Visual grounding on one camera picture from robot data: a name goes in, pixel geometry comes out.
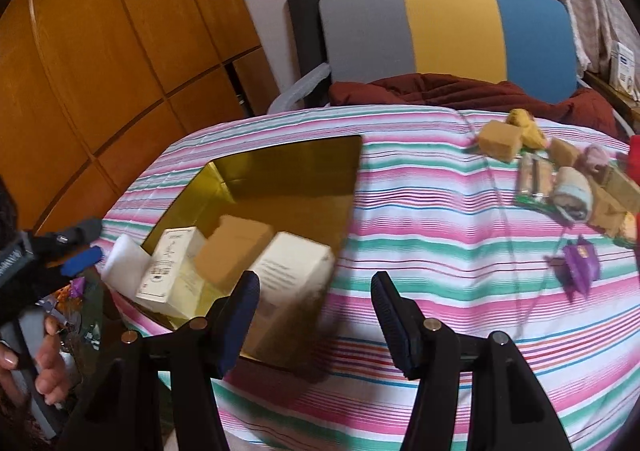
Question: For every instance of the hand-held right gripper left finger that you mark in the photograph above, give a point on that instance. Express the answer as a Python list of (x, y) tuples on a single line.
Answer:
[(242, 321)]

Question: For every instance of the large tan sponge block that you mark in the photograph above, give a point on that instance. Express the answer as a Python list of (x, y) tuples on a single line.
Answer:
[(500, 140)]

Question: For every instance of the red cloth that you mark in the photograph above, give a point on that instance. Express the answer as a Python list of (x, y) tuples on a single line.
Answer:
[(635, 148)]

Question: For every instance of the purple pouch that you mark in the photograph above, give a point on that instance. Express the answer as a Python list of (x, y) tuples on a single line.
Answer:
[(580, 266)]

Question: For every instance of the white foam block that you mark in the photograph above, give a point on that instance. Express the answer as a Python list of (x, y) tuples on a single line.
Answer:
[(125, 258)]

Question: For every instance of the grey yellow blue chair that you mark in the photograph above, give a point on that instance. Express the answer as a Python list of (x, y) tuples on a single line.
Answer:
[(450, 26)]

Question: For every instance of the striped tablecloth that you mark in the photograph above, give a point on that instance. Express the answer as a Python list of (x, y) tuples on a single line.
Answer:
[(425, 231)]

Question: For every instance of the rolled light blue sock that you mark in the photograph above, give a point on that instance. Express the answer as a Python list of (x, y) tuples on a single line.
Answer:
[(572, 193)]

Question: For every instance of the white blue carton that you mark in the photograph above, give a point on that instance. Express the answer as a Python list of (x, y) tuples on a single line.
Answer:
[(625, 66)]

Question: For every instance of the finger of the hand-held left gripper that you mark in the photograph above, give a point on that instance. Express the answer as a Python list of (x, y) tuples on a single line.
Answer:
[(75, 232), (82, 263)]

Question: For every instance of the yellow sock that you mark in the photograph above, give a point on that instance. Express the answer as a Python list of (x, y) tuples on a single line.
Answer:
[(526, 128)]

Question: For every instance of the brown cardboard carton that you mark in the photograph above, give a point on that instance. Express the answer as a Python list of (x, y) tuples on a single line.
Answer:
[(235, 251)]

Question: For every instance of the cream carton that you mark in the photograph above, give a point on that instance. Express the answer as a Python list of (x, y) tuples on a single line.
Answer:
[(295, 271)]

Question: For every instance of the white printed carton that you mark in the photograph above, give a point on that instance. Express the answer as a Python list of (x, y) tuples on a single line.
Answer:
[(167, 271)]

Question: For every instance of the cracker packet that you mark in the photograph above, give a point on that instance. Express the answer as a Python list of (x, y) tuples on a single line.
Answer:
[(535, 178)]

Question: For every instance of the pink fuzzy sock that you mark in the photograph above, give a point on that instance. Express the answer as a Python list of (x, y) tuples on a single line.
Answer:
[(595, 157)]

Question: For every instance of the person's left hand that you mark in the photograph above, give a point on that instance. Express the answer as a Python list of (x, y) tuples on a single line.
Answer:
[(52, 371)]

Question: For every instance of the dark red blanket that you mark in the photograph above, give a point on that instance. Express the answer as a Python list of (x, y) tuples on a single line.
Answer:
[(450, 93)]

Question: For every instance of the gold box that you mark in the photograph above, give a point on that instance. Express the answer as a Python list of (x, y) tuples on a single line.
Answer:
[(280, 176)]

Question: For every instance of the wooden wardrobe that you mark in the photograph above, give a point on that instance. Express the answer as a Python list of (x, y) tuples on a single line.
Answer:
[(100, 56)]

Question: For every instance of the wooden ledge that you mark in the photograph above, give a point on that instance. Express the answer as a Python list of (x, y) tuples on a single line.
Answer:
[(610, 91)]

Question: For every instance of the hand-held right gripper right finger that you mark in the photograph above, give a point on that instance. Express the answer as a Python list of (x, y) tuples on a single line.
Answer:
[(392, 326)]

